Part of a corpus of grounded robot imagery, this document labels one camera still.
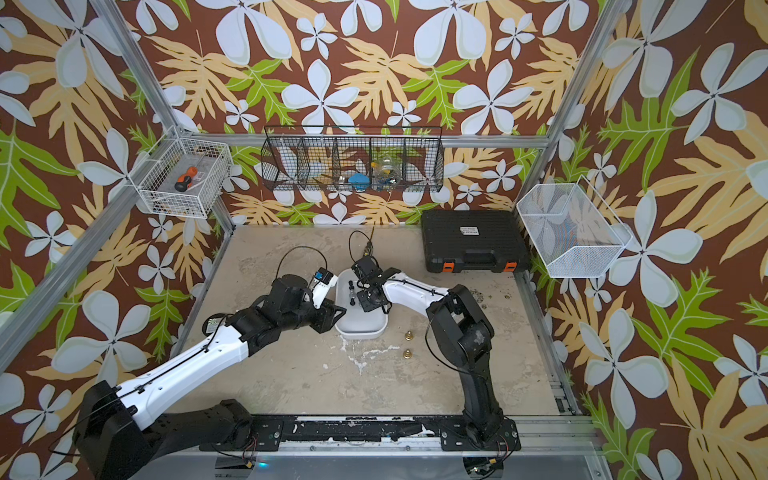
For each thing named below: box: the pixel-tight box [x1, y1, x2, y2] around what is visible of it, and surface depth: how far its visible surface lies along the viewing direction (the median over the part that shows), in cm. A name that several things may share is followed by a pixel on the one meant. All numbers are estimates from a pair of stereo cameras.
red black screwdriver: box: [174, 166, 198, 193], surface depth 81 cm
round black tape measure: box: [202, 313, 227, 337], surface depth 94 cm
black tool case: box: [421, 210, 530, 273], surface depth 110 cm
